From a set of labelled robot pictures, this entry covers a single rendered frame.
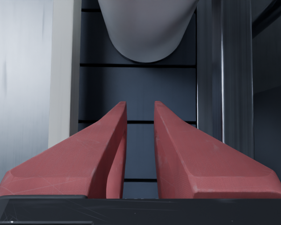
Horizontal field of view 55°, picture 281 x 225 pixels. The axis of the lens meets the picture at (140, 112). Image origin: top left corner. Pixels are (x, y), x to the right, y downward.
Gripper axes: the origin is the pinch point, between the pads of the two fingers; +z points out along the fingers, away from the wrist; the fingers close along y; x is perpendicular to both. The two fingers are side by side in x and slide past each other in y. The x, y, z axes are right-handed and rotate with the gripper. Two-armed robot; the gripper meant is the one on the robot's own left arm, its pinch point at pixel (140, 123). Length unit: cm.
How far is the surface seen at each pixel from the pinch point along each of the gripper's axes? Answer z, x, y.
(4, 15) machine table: 14.4, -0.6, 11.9
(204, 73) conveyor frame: 6.9, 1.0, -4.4
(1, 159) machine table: 6.5, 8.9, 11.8
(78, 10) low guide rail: 7.0, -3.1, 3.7
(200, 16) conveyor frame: 9.4, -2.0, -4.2
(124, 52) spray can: 6.1, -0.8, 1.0
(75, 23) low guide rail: 5.7, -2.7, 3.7
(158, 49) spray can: 4.7, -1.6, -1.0
